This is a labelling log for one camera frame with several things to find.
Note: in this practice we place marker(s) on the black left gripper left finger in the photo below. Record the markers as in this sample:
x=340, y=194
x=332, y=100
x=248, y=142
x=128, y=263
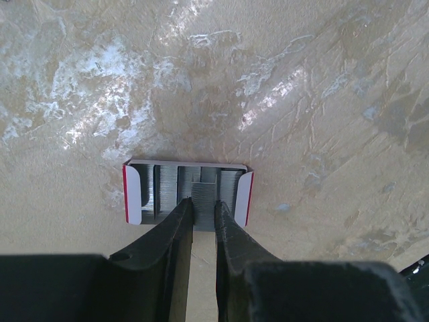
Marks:
x=145, y=281

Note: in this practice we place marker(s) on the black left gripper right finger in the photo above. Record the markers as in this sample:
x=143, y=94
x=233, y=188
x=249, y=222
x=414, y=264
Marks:
x=254, y=285

